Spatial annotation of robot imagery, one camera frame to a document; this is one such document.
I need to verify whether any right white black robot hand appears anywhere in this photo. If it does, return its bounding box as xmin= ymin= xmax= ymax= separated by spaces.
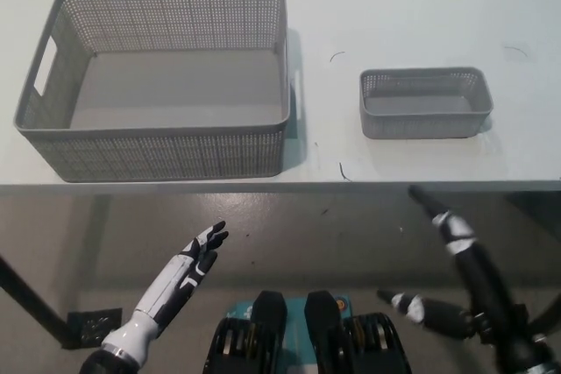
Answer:
xmin=376 ymin=184 xmax=560 ymax=374

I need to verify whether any large grey perforated basket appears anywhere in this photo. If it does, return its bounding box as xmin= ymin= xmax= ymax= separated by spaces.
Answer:
xmin=11 ymin=0 xmax=302 ymax=183

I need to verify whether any black floor foot plate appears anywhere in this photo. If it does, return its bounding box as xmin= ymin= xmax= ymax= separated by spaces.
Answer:
xmin=65 ymin=307 xmax=123 ymax=351

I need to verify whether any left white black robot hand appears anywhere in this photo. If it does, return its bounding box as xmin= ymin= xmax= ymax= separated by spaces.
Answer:
xmin=100 ymin=221 xmax=231 ymax=369

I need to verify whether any black table leg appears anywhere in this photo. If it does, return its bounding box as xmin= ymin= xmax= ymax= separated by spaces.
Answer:
xmin=0 ymin=253 xmax=74 ymax=344

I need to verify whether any small grey perforated basket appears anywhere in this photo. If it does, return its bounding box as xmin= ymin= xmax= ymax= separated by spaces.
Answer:
xmin=359 ymin=66 xmax=495 ymax=140

